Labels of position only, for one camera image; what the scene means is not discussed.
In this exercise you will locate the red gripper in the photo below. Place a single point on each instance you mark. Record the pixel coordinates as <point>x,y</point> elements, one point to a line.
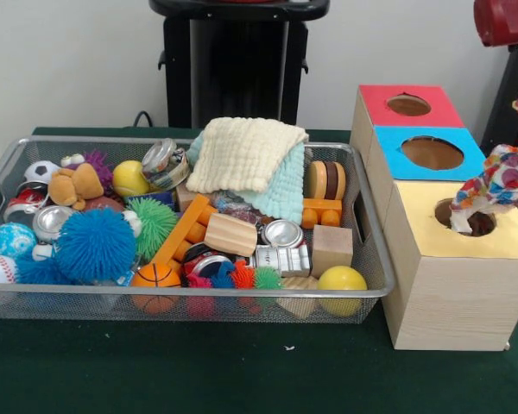
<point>505,21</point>

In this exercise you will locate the white cloth with colourful spots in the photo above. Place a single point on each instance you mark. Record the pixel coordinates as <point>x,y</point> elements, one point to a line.
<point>505,177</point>

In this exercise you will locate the mint green muslin cloth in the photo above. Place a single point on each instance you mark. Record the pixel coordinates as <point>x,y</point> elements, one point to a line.
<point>285,190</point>

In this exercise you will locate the cream muslin cloth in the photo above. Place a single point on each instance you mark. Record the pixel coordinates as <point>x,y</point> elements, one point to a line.
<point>241,151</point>

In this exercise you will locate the wooden box with three holes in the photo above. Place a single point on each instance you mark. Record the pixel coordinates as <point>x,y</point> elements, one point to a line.
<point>457,302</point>

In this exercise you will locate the clear mesh bin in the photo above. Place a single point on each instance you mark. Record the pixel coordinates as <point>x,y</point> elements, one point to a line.
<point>47,304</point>

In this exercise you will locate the black padded upright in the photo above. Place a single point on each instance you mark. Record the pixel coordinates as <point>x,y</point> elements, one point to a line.
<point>507,99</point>

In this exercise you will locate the wooden striped burger toy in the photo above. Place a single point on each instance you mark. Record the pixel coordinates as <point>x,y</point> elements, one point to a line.
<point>326,179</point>

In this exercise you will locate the large yellow ball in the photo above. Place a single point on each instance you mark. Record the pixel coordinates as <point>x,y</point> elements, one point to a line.
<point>343,282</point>

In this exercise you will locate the ridged wooden block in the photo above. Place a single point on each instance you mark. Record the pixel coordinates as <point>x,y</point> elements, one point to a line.
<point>231,235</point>

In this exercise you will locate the small orange basketball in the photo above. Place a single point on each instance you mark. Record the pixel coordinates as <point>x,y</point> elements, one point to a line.
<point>155,276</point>

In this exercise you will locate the dark green table cloth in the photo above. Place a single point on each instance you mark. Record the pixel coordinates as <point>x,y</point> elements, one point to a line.
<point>241,375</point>

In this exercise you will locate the brown plush teddy bear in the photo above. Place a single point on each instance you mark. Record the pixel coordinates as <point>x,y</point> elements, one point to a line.
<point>73,185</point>

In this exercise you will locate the large blue spiky ball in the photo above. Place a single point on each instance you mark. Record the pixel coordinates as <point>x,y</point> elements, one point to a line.
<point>97,246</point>

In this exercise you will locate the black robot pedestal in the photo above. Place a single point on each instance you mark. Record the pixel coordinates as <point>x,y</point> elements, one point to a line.
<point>241,64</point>

